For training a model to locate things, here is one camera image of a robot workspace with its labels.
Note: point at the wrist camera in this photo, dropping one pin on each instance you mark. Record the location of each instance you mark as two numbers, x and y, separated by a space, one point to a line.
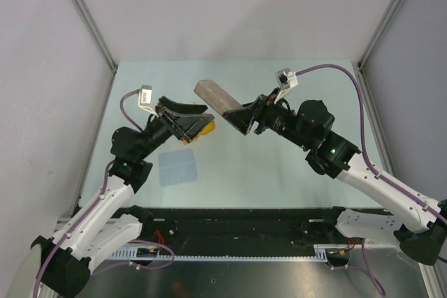
145 98
287 80

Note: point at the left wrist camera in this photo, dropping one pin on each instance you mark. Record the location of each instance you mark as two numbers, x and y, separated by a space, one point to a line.
145 98

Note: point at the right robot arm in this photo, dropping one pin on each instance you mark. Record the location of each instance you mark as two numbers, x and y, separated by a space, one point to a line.
418 222

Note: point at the orange sunglasses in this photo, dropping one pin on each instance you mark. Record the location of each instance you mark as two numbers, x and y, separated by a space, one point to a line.
207 130

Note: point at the aluminium frame post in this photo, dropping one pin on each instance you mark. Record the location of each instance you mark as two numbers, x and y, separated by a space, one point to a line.
380 31
95 33

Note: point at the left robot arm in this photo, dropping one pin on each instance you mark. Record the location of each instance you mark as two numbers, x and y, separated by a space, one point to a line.
71 255

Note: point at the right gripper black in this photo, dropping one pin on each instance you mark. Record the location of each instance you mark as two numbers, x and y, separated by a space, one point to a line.
260 110

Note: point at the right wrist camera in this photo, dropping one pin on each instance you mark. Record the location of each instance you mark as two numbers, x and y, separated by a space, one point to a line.
287 80

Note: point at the left aluminium frame post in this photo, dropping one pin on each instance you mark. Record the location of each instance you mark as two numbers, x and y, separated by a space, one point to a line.
95 33

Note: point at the grey glasses case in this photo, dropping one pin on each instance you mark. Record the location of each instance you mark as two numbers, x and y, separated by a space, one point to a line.
217 98

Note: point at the right aluminium frame post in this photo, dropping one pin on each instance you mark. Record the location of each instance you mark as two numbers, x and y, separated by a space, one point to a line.
380 31

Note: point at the blue cleaning cloth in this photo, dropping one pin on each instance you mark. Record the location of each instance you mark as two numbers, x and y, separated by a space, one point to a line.
177 167

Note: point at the grey slotted cable duct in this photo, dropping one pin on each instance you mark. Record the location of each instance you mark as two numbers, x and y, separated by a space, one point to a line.
149 253

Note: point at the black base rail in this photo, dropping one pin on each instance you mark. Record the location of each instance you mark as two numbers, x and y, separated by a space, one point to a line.
240 232

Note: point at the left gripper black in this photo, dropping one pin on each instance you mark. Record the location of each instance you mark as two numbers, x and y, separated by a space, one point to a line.
181 125

